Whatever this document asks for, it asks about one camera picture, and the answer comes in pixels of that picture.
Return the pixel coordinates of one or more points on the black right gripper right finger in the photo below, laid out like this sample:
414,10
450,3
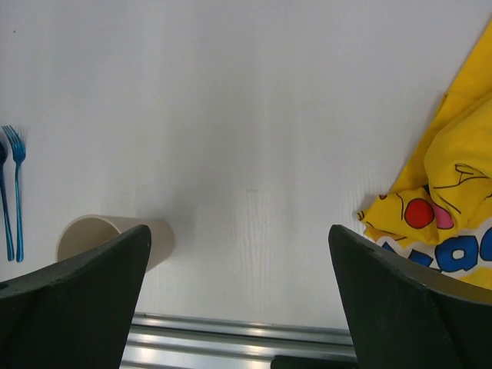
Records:
404,315

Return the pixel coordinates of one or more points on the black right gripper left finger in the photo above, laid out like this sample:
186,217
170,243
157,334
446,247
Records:
75,313

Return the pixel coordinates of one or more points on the yellow Pikachu cloth placemat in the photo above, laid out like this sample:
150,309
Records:
438,212

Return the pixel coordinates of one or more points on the blue metallic fork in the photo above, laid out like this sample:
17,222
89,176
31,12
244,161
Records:
19,155

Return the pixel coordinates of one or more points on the aluminium frame rail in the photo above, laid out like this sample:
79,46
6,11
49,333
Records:
160,341

